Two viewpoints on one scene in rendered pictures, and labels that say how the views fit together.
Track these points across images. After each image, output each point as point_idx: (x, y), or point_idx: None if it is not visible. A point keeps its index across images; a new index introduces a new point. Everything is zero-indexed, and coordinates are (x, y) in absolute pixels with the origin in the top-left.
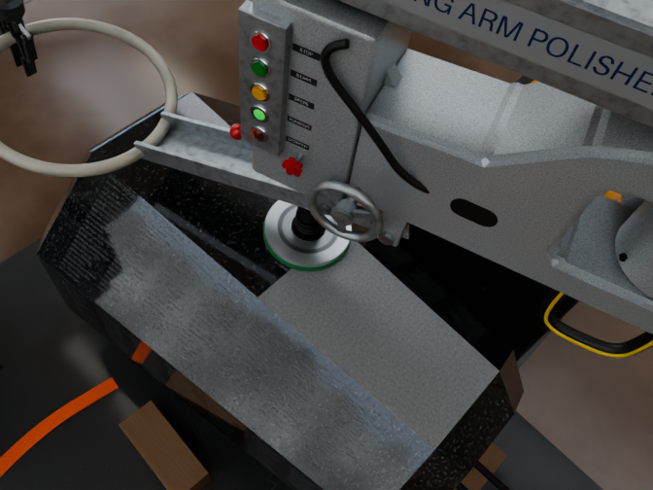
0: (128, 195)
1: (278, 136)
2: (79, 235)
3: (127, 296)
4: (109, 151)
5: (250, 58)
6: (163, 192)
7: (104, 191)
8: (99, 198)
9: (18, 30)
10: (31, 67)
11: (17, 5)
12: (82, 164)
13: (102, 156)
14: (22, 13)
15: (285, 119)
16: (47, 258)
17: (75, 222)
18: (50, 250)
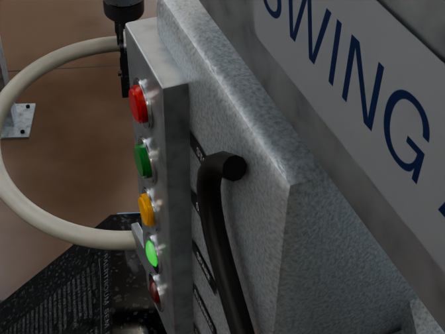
0: (103, 292)
1: (171, 314)
2: (38, 309)
3: None
4: (131, 223)
5: (140, 134)
6: (143, 314)
7: (90, 270)
8: (80, 276)
9: (121, 36)
10: (128, 87)
11: (127, 4)
12: (51, 216)
13: (118, 224)
14: (133, 17)
15: (191, 287)
16: (2, 315)
17: (46, 289)
18: (9, 307)
